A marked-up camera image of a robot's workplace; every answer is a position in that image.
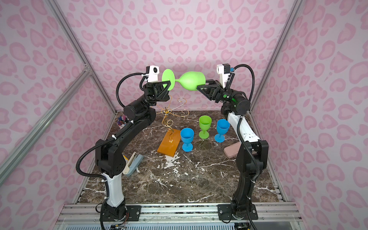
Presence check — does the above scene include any gold wire glass rack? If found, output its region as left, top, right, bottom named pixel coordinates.
left=156, top=96, right=190, bottom=143

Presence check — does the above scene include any blue wine glass front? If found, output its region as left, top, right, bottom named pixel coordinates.
left=180, top=127, right=194, bottom=152

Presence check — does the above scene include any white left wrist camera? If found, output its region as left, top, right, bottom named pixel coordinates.
left=145, top=65, right=160, bottom=82

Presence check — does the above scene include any blue wine glass back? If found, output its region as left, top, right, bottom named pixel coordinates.
left=215, top=119, right=230, bottom=143

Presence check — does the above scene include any wooden rack base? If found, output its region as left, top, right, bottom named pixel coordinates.
left=158, top=129, right=181, bottom=157

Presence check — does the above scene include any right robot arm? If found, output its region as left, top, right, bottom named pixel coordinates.
left=197, top=63, right=269, bottom=223

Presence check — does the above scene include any pink case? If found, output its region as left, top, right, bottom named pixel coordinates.
left=224, top=142, right=241, bottom=159

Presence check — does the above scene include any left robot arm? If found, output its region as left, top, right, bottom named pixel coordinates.
left=76, top=74, right=175, bottom=229

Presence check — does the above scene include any blue wine glass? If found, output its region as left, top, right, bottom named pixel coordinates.
left=215, top=119, right=230, bottom=143
left=180, top=127, right=194, bottom=152

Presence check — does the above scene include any green wine glass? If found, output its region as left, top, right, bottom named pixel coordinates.
left=199, top=116, right=212, bottom=139
left=162, top=69, right=206, bottom=91

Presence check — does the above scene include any blue white stapler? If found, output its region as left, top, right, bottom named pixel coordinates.
left=123, top=152, right=144, bottom=177

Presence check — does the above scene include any green wine glass back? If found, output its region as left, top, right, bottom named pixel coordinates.
left=162, top=69, right=206, bottom=91

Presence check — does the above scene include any pink metal pen bucket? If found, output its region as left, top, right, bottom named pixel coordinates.
left=117, top=115, right=130, bottom=129

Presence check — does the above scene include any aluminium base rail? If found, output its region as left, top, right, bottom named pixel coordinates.
left=54, top=202, right=305, bottom=230

